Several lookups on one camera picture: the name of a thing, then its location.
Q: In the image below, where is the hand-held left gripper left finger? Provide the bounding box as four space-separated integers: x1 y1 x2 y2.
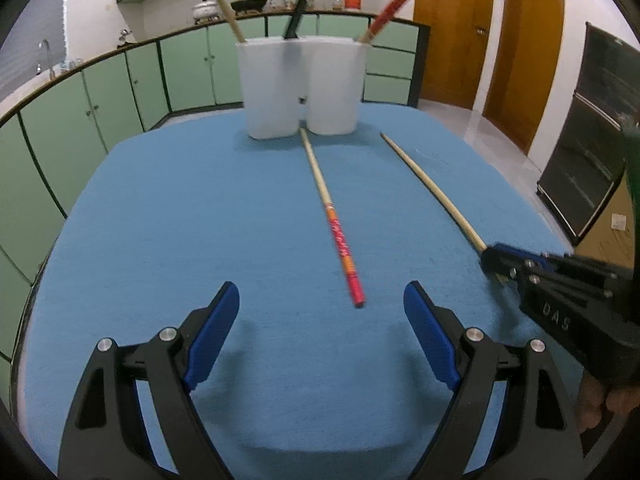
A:
57 281 241 480

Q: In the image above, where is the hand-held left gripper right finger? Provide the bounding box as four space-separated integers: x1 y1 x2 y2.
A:
403 281 586 480

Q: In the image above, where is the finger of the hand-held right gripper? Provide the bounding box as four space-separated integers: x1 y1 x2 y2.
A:
480 248 609 307
491 243 617 282

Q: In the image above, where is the plain wooden chopstick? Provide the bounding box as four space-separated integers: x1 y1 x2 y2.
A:
380 132 490 253
199 0 247 44

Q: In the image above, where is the red-handled wooden chopstick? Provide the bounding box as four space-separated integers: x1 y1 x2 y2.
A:
365 0 419 43
356 0 408 45
299 128 367 309

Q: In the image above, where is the white plastic utensil holder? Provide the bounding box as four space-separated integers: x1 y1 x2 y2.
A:
235 35 373 140

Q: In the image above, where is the black chopstick with gold band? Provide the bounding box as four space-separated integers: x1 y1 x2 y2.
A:
283 0 323 41

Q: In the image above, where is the person's right hand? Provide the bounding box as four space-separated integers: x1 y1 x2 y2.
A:
579 374 632 436

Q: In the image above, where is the blue table cloth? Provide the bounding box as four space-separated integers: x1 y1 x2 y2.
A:
22 102 591 480

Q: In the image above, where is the black glass-door cabinet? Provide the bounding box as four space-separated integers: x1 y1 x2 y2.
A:
536 22 640 247

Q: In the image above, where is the wooden door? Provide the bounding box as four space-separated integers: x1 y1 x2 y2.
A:
414 0 496 111
482 0 566 156

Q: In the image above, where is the white cooking pot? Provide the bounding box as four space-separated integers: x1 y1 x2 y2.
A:
192 0 221 23

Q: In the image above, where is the metal sink faucet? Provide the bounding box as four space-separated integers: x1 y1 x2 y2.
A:
37 39 56 80

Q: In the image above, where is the grey window blind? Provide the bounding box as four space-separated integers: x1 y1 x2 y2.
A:
0 0 68 111

